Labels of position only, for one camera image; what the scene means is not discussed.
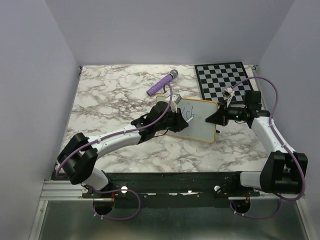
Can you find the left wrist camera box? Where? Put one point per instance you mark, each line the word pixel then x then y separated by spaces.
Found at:
pixel 174 100

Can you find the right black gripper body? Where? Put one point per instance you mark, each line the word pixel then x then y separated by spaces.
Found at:
pixel 229 114

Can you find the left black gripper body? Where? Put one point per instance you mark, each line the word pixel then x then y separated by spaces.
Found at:
pixel 173 121

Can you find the black grey chessboard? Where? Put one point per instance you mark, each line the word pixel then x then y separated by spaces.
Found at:
pixel 214 77

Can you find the yellow framed whiteboard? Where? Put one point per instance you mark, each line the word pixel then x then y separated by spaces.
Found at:
pixel 198 128

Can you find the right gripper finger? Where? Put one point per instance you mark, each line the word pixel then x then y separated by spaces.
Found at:
pixel 216 118
pixel 221 110

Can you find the purple toy microphone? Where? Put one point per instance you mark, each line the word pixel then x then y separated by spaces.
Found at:
pixel 160 84

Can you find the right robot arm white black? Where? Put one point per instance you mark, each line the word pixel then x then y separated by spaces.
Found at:
pixel 284 168

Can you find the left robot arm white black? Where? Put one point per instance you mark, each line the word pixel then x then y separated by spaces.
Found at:
pixel 79 156

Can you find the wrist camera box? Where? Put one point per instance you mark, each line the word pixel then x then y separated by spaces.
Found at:
pixel 228 93
pixel 174 100

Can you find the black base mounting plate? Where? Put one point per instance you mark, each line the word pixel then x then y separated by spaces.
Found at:
pixel 171 190

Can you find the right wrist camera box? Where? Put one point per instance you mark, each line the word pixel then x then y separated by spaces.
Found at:
pixel 228 93

